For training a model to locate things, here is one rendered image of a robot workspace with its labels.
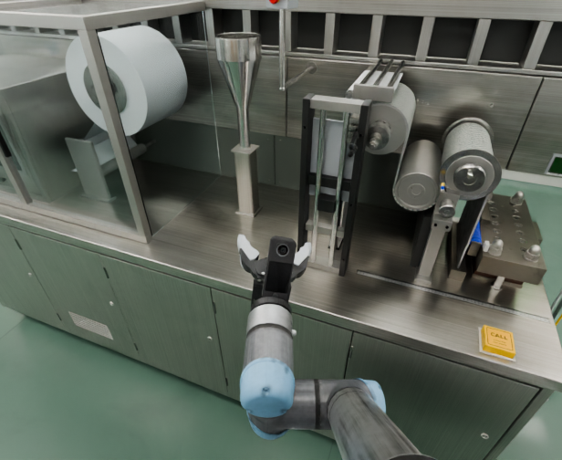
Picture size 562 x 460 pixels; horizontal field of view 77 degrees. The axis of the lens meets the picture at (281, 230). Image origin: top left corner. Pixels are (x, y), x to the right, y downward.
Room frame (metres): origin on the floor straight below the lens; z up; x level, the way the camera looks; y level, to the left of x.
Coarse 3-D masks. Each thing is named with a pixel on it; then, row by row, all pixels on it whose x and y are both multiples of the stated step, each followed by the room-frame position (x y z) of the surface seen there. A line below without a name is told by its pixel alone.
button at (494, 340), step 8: (488, 328) 0.60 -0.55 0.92; (488, 336) 0.57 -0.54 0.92; (496, 336) 0.57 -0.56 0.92; (504, 336) 0.57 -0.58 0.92; (512, 336) 0.58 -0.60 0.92; (488, 344) 0.55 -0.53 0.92; (496, 344) 0.55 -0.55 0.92; (504, 344) 0.55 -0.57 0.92; (512, 344) 0.55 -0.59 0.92; (496, 352) 0.54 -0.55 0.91; (504, 352) 0.53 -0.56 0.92; (512, 352) 0.53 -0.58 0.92
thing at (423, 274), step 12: (444, 192) 0.83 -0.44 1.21; (456, 192) 0.83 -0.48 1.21; (456, 204) 0.82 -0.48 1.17; (432, 216) 0.83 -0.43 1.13; (432, 228) 0.80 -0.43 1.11; (444, 228) 0.79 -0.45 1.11; (432, 240) 0.82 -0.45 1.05; (432, 252) 0.81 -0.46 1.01; (420, 264) 0.84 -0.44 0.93; (432, 264) 0.81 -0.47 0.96; (420, 276) 0.81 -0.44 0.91
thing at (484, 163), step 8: (456, 160) 0.85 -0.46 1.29; (464, 160) 0.84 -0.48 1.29; (472, 160) 0.84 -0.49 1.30; (480, 160) 0.83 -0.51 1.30; (448, 168) 0.86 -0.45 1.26; (456, 168) 0.85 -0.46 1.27; (488, 168) 0.82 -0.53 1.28; (448, 176) 0.85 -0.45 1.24; (488, 176) 0.82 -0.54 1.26; (448, 184) 0.85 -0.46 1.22; (488, 184) 0.82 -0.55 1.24; (464, 192) 0.84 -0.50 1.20; (472, 192) 0.83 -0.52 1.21; (480, 192) 0.82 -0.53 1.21
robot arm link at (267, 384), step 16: (256, 336) 0.33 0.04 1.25; (272, 336) 0.33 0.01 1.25; (288, 336) 0.34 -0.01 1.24; (256, 352) 0.30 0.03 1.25; (272, 352) 0.30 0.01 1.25; (288, 352) 0.31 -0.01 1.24; (256, 368) 0.28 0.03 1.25; (272, 368) 0.28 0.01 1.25; (288, 368) 0.28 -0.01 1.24; (240, 384) 0.27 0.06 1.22; (256, 384) 0.25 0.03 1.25; (272, 384) 0.25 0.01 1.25; (288, 384) 0.26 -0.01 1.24; (240, 400) 0.25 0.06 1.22; (256, 400) 0.24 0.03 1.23; (272, 400) 0.24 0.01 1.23; (288, 400) 0.25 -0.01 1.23; (272, 416) 0.24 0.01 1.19
